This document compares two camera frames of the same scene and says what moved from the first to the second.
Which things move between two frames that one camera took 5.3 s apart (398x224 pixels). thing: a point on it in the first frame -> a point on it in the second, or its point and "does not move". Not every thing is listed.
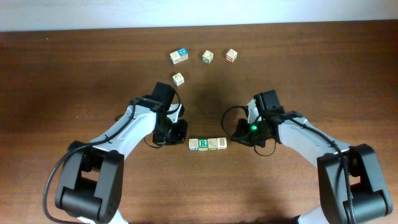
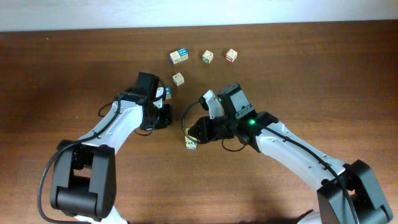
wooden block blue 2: [178, 79] does not move
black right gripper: [240, 134] -> [206, 124]
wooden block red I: [231, 55] does not move
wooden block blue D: [193, 144] does not move
